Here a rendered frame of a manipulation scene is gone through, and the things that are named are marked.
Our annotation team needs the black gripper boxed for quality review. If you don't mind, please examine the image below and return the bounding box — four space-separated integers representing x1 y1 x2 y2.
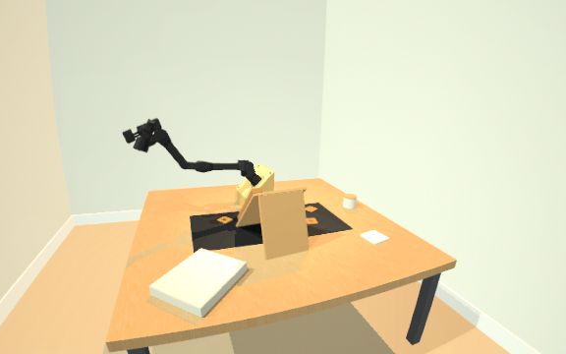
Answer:
122 118 161 144

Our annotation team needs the white jar with orange lid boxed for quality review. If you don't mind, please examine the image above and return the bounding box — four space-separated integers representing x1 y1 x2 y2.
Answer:
342 194 357 209

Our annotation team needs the white rectangular block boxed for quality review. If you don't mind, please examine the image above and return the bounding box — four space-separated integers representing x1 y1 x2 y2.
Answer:
149 248 247 318

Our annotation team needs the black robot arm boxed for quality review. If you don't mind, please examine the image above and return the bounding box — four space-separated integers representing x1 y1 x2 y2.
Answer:
133 119 262 186

